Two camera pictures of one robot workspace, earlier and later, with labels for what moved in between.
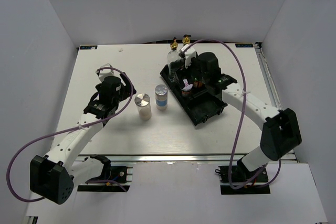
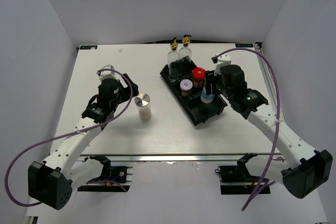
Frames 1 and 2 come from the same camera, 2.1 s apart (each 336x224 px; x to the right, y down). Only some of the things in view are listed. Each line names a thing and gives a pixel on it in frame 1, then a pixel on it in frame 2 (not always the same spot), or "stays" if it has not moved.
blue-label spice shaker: (161, 96) to (206, 98)
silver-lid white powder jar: (142, 101) stays
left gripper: (127, 90) stays
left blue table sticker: (88, 47) stays
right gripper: (195, 63) to (210, 78)
